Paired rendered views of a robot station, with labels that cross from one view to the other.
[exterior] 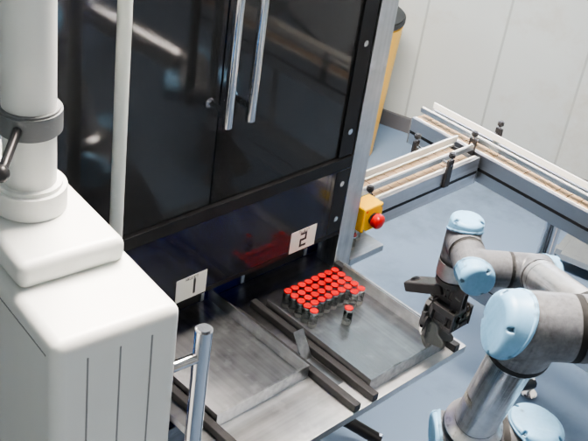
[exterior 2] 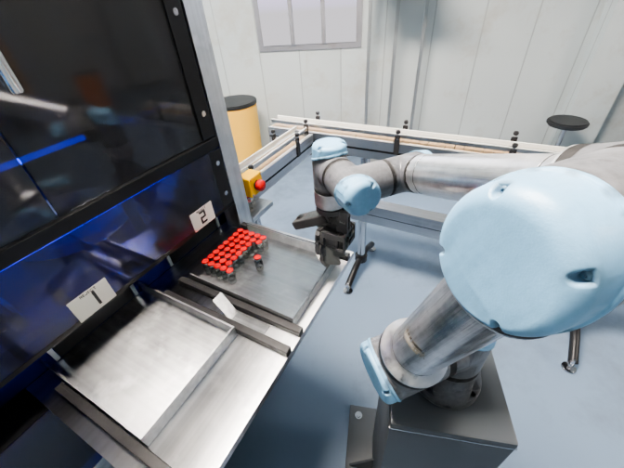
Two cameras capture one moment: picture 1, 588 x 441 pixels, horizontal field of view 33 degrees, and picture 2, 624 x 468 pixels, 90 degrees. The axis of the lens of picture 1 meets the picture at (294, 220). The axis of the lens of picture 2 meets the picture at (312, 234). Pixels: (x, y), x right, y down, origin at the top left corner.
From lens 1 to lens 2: 1.47 m
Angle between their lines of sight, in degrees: 11
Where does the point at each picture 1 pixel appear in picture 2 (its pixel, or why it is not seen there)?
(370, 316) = (277, 255)
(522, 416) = not seen: hidden behind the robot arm
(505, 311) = (539, 232)
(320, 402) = (254, 359)
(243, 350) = (175, 330)
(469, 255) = (345, 175)
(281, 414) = (218, 392)
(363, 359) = (281, 295)
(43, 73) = not seen: outside the picture
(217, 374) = (150, 369)
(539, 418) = not seen: hidden behind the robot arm
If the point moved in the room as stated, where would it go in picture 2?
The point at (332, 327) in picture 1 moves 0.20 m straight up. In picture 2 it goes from (250, 277) to (234, 220)
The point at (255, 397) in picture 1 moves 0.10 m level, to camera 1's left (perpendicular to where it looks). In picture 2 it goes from (185, 389) to (133, 403)
